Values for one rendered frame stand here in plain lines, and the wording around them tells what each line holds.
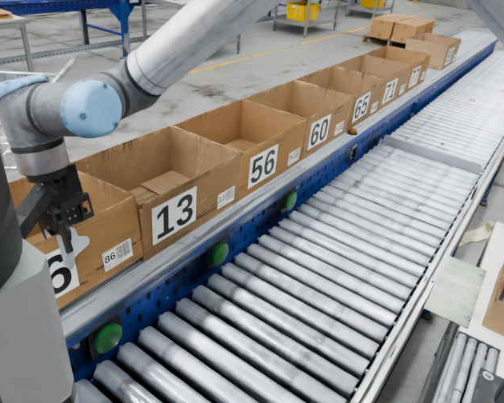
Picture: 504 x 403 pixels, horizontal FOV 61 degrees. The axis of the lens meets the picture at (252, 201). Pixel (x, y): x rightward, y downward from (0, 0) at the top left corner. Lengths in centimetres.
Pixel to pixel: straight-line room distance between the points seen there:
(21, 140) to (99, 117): 16
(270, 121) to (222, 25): 99
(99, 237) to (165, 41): 45
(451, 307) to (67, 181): 105
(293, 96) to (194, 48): 135
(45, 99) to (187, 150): 72
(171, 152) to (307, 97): 79
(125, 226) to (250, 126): 86
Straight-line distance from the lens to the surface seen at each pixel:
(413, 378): 217
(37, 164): 85
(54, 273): 96
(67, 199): 90
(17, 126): 84
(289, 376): 107
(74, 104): 73
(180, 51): 75
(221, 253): 124
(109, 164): 132
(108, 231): 100
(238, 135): 177
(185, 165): 146
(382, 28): 877
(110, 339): 105
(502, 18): 50
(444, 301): 138
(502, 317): 133
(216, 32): 72
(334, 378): 110
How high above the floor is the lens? 160
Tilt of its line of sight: 32 degrees down
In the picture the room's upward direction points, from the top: 5 degrees clockwise
